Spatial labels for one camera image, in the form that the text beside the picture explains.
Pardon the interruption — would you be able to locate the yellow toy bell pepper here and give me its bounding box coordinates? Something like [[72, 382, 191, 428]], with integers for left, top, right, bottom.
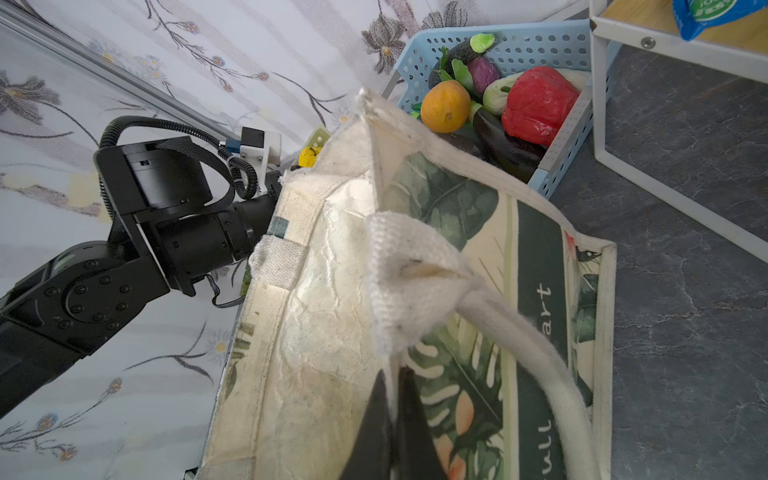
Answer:
[[298, 146, 323, 168]]

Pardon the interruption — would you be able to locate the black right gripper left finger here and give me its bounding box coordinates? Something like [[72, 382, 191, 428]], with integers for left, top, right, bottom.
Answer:
[[339, 370, 392, 480]]

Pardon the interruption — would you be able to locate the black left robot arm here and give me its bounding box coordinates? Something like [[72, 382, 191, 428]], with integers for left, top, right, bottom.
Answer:
[[1, 116, 280, 413]]

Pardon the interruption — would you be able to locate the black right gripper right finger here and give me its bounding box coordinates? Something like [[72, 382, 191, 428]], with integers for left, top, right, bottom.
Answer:
[[395, 367, 447, 480]]

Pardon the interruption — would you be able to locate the blue plastic vegetable basket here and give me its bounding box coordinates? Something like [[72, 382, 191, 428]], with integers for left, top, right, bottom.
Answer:
[[394, 20, 593, 197]]

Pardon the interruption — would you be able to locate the floral canvas tote bag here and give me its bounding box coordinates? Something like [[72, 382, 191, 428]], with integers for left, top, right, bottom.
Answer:
[[199, 89, 617, 479]]

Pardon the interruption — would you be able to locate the orange toy tangerine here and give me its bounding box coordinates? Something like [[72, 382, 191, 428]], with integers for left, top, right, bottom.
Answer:
[[420, 80, 472, 134]]

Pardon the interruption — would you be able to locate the dark toy eggplant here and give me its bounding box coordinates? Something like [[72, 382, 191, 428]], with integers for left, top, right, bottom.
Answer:
[[470, 104, 546, 183]]

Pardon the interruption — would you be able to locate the red toy bell pepper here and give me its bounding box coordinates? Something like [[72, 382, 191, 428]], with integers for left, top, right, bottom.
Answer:
[[501, 66, 580, 147]]

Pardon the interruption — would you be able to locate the blue M&M candy bag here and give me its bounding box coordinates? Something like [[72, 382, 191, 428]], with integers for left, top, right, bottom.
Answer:
[[672, 0, 767, 41]]

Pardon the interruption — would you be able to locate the white wire wooden shelf rack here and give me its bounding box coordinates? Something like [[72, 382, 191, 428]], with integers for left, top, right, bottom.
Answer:
[[588, 1, 767, 261]]

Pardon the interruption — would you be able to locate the white green toy radish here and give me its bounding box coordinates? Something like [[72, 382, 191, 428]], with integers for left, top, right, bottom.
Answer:
[[483, 68, 591, 117]]

